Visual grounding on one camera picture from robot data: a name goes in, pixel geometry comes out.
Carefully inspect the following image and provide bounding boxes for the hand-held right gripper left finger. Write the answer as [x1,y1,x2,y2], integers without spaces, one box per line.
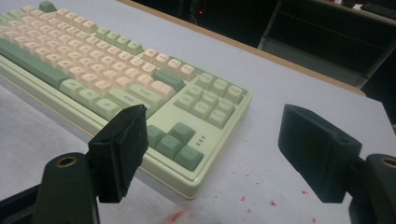
[88,104,149,203]

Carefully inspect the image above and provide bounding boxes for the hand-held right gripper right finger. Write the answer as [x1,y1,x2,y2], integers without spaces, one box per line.
[277,104,363,203]

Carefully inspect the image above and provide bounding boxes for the green and cream keyboard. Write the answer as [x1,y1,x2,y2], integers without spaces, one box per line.
[0,0,253,201]

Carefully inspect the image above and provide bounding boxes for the white table cover sheet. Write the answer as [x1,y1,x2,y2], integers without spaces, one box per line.
[0,0,396,224]

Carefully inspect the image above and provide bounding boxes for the white metal desk frame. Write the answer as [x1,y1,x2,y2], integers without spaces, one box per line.
[257,0,396,89]

